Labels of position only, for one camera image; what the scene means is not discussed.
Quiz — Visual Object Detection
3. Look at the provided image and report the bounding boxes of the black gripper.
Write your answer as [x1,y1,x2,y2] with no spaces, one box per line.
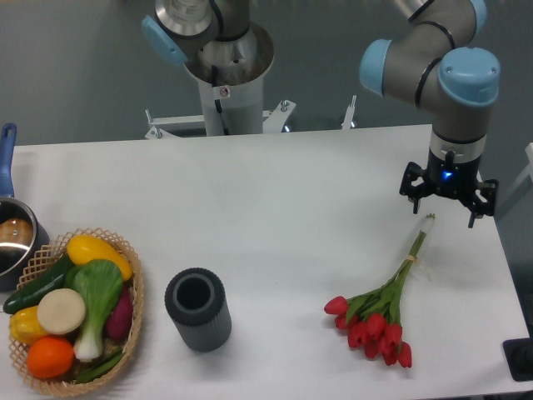
[399,150,499,228]

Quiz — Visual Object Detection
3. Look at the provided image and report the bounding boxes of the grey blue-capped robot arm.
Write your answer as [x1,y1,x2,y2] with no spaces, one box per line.
[359,1,501,223]

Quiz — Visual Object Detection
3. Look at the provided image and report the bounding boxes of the red tulip bouquet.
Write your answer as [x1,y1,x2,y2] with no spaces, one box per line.
[324,213,436,368]

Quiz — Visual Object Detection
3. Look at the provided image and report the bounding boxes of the black device at table edge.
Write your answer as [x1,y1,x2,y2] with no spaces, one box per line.
[502,337,532,382]

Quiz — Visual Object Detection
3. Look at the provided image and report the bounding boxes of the dark grey ribbed vase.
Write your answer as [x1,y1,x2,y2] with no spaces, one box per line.
[164,267,232,353]

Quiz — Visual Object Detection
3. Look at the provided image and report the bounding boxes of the woven wicker basket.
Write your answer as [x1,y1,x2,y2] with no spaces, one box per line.
[9,227,144,398]

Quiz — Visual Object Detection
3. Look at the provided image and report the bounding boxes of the purple sweet potato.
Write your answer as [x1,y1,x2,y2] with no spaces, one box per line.
[105,287,133,341]

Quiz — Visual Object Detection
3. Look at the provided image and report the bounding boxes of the green bok choy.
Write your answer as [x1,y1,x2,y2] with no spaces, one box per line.
[65,259,123,363]

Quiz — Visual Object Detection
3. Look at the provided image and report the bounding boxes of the yellow squash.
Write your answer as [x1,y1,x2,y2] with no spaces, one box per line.
[67,234,133,281]

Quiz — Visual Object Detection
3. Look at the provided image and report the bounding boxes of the green bean pods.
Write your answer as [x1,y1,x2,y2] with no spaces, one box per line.
[74,348,124,384]

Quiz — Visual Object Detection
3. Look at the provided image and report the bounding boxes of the dark green cucumber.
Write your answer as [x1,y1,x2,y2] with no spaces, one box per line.
[3,254,74,315]

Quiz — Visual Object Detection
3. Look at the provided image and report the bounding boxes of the round beige disc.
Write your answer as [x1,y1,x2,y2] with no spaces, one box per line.
[37,288,86,335]

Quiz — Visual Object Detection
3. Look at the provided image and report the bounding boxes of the orange fruit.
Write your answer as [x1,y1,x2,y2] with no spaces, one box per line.
[26,336,74,379]

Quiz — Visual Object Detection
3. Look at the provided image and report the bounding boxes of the yellow bell pepper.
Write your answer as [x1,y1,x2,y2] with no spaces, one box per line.
[9,306,51,346]

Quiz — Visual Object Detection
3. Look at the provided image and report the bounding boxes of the white metal mounting frame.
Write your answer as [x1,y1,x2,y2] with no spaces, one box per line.
[144,94,357,139]

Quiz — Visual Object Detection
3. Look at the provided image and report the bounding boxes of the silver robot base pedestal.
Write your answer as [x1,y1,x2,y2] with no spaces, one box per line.
[141,1,274,136]

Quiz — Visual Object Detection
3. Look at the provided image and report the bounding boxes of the blue-handled saucepan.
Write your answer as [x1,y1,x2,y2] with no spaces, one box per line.
[1,123,49,293]

